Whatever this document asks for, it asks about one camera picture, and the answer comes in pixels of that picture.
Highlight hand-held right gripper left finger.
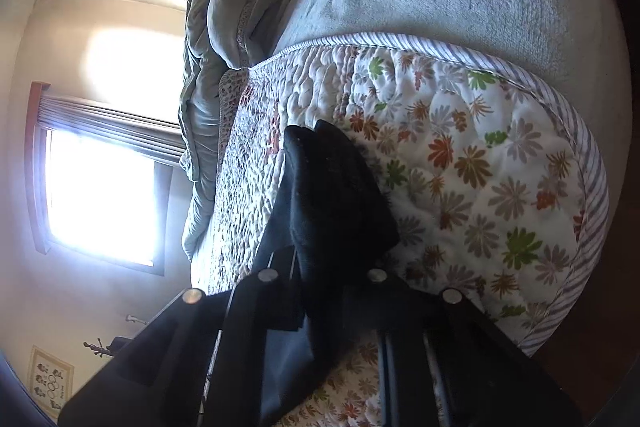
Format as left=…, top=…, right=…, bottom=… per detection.
left=57, top=247, right=306, bottom=427

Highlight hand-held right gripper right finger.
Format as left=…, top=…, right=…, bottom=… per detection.
left=345, top=269, right=586, bottom=427

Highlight black pants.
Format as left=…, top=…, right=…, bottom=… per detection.
left=260, top=119, right=401, bottom=427

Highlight black hanging garment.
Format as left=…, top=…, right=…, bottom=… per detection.
left=109, top=335, right=143, bottom=355

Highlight floral quilt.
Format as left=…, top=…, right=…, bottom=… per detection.
left=192, top=34, right=608, bottom=427

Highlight wooden coat rack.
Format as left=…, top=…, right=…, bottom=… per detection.
left=82, top=339, right=131, bottom=360

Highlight wooden framed window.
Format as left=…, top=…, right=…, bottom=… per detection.
left=27, top=82, right=181, bottom=278

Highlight grey window curtain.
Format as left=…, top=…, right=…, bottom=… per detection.
left=37, top=94, right=188, bottom=168

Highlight grey-blue duvet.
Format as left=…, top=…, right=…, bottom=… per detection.
left=179, top=0, right=236, bottom=264

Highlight wall poster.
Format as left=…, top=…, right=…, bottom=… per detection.
left=25, top=346, right=76, bottom=413

